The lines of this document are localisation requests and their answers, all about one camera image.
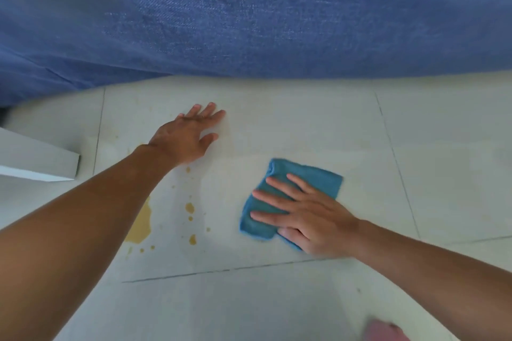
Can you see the person's left thumb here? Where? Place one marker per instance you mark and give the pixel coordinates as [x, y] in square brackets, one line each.
[208, 140]

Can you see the blue microfibre cleaning cloth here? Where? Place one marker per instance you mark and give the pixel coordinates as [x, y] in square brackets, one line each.
[260, 209]

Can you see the person's right hand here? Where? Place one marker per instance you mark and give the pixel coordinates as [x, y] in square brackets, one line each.
[320, 225]

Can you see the scattered brown spill droplets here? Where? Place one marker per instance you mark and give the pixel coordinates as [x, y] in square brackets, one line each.
[190, 208]

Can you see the person's right little finger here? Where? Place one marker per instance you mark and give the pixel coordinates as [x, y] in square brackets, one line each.
[302, 183]

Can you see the blue denim fabric cover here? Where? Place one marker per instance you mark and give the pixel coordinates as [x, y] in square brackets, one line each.
[256, 13]

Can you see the person's right thumb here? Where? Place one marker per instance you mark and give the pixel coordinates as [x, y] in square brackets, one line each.
[290, 237]

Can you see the person's right forearm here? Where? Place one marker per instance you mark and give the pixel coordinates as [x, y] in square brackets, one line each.
[432, 272]

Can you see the person's left little finger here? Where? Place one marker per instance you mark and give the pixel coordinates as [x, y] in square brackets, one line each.
[180, 116]

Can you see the white furniture board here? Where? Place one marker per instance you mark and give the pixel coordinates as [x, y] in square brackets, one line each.
[32, 159]

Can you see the person's left hand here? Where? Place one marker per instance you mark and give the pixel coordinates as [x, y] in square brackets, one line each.
[180, 141]

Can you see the person's left middle finger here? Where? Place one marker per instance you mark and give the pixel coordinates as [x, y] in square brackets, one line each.
[207, 110]

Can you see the brown liquid puddle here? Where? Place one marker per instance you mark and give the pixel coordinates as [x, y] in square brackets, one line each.
[140, 227]

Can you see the person's right middle finger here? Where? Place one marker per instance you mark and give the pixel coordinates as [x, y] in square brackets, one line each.
[274, 201]

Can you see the person's left forearm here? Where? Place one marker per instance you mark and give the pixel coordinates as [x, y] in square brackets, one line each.
[76, 233]

